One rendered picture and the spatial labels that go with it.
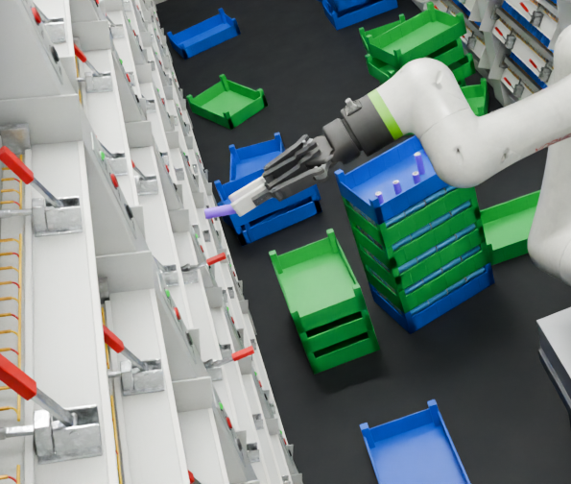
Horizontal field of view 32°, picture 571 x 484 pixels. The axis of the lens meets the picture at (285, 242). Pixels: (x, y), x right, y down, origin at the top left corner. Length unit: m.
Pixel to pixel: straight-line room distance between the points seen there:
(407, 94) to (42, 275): 0.96
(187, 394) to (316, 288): 1.64
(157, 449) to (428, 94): 0.91
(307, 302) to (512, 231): 0.71
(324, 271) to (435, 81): 1.31
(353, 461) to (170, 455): 1.68
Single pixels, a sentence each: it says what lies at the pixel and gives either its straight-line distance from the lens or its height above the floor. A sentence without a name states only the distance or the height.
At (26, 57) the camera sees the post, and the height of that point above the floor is 1.59.
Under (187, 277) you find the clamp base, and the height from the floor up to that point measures 0.91.
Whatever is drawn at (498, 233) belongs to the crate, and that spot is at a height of 0.00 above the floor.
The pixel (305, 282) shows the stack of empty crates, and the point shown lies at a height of 0.16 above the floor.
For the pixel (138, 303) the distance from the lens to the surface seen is 1.09.
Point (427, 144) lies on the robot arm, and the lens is 1.65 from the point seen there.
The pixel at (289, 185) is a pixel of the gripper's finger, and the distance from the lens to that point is 1.66.
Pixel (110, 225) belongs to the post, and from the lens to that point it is 1.07.
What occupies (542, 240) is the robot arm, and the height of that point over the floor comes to 0.60.
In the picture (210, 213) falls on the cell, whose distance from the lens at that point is 1.71.
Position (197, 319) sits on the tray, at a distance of 1.69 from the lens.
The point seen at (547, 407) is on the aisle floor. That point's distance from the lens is 2.58.
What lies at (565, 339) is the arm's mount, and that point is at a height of 0.37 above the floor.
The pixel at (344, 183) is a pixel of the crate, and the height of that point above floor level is 0.44.
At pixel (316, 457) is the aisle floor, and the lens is 2.61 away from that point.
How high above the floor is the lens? 1.93
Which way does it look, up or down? 36 degrees down
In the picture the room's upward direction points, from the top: 20 degrees counter-clockwise
